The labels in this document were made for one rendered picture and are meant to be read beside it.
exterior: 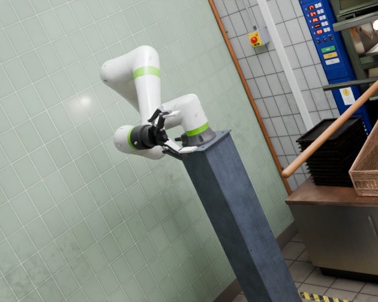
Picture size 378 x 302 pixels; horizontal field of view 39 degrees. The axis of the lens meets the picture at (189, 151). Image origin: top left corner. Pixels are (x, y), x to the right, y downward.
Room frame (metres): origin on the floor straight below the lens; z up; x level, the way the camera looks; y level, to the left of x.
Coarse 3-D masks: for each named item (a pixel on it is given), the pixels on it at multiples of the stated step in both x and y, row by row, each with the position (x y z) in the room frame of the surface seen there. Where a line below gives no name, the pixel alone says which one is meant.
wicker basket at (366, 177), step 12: (372, 132) 2.71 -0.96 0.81; (372, 144) 2.69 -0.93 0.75; (360, 156) 2.61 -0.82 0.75; (372, 156) 2.67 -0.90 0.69; (360, 168) 2.59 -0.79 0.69; (372, 168) 2.65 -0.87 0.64; (360, 180) 2.50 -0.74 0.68; (372, 180) 2.44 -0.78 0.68; (360, 192) 2.52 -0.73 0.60; (372, 192) 2.46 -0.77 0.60
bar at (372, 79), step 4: (376, 76) 2.42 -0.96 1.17; (352, 80) 2.53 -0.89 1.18; (356, 80) 2.50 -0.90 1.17; (360, 80) 2.49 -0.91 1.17; (364, 80) 2.46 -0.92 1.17; (368, 80) 2.45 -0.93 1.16; (372, 80) 2.43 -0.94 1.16; (376, 80) 2.41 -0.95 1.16; (328, 84) 2.65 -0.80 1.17; (332, 84) 2.62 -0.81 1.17; (336, 84) 2.60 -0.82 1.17; (340, 84) 2.57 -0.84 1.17; (344, 84) 2.55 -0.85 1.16; (348, 84) 2.54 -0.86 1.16; (352, 84) 2.52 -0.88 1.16; (356, 84) 2.50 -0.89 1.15; (360, 84) 2.49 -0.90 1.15; (324, 88) 2.65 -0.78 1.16; (328, 88) 2.63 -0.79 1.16; (332, 88) 2.61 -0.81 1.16; (336, 88) 2.60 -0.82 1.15; (340, 88) 2.58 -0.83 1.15
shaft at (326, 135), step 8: (376, 88) 2.20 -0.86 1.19; (368, 96) 2.15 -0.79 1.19; (352, 104) 2.10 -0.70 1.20; (360, 104) 2.10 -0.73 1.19; (344, 112) 2.05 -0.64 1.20; (352, 112) 2.05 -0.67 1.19; (336, 120) 2.00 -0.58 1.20; (344, 120) 2.00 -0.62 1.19; (328, 128) 1.95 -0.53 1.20; (336, 128) 1.96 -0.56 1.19; (320, 136) 1.91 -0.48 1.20; (328, 136) 1.92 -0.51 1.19; (312, 144) 1.87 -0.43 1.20; (320, 144) 1.88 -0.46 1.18; (304, 152) 1.83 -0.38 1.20; (312, 152) 1.84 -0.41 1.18; (296, 160) 1.79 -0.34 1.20; (304, 160) 1.80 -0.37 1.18; (288, 168) 1.75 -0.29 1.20; (296, 168) 1.77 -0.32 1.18; (288, 176) 1.73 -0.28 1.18
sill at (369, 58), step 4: (376, 52) 2.82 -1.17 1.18; (364, 56) 2.85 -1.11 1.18; (368, 56) 2.82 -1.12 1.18; (372, 56) 2.81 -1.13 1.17; (376, 56) 2.79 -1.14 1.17; (360, 60) 2.87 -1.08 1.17; (364, 60) 2.85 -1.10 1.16; (368, 60) 2.83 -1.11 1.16; (372, 60) 2.81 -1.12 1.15; (376, 60) 2.79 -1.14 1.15
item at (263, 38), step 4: (260, 28) 3.29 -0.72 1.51; (264, 28) 3.30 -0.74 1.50; (248, 32) 3.35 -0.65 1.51; (252, 32) 3.31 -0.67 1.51; (256, 32) 3.28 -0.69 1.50; (260, 32) 3.28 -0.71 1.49; (264, 32) 3.30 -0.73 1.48; (248, 36) 3.34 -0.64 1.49; (252, 36) 3.32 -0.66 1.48; (256, 36) 3.29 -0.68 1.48; (260, 36) 3.27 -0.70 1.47; (264, 36) 3.29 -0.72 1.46; (260, 40) 3.28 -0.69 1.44; (264, 40) 3.28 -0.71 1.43; (268, 40) 3.30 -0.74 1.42; (252, 44) 3.34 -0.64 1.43; (256, 44) 3.31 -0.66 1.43; (260, 44) 3.29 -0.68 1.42; (264, 44) 3.27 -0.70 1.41
